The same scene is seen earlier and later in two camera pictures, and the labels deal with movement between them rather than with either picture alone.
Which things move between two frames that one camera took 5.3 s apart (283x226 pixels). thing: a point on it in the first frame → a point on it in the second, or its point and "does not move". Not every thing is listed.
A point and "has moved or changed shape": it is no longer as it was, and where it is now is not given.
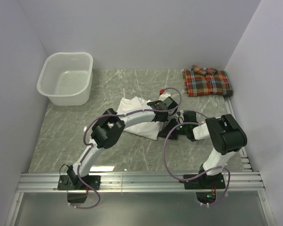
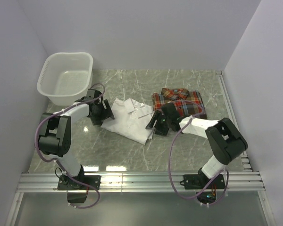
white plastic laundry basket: (66, 78) does not move
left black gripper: (165, 119) → (107, 113)
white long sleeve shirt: (151, 130) has moved or changed shape
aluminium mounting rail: (144, 181) does not move
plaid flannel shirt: (200, 81) → (190, 103)
